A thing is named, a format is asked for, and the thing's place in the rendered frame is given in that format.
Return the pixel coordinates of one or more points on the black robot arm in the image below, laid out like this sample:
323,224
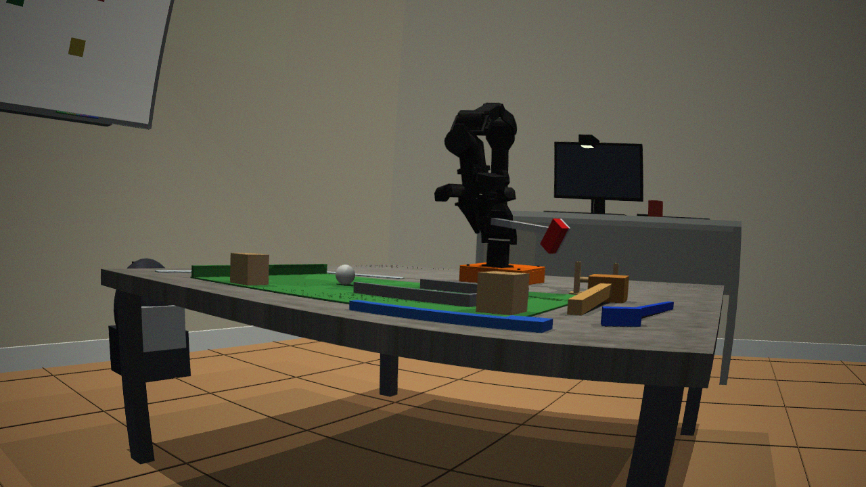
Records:
498,125

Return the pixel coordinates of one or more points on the white golf ball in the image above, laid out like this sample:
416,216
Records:
345,274

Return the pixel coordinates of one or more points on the long blue flat bar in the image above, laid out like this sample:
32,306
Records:
518,323

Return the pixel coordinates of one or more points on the green putting mat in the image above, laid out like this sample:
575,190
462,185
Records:
326,287

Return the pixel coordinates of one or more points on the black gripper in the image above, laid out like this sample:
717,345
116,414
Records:
471,203

